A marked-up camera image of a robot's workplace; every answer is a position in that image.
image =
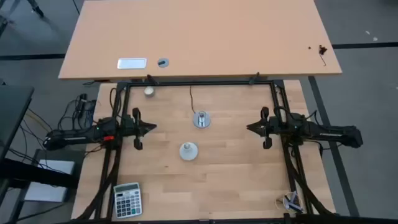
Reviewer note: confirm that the clear cup with pens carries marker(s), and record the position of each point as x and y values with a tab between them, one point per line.
290	203

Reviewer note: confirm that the grey desk calculator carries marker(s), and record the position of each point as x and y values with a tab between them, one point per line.
127	200

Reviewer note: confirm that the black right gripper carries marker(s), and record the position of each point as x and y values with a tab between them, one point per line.
270	127

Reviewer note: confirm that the small white patterned bowl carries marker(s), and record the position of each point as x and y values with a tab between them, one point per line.
149	91

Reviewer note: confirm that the black tripod leg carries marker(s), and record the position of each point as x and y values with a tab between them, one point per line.
36	9

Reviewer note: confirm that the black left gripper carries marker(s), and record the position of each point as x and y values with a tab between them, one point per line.
132	126

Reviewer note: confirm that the light wooden desk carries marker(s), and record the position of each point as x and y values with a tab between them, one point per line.
202	31

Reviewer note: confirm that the round grey desk grommet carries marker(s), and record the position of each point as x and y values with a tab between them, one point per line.
163	62

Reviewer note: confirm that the white box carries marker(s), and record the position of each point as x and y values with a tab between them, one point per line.
49	183

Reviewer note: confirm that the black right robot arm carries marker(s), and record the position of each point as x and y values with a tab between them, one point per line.
326	133

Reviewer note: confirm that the silver rectangular desk plate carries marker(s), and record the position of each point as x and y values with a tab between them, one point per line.
132	63

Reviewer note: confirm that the black frame clamp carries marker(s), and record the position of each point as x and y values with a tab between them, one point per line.
152	79

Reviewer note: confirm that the black side desk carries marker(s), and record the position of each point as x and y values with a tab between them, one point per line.
12	109

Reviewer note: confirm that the black aluminium table frame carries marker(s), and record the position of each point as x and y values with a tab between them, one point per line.
202	83

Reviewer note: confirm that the black power adapter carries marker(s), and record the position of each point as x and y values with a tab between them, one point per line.
82	104

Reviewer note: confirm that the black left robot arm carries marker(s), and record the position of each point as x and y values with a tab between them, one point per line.
77	137

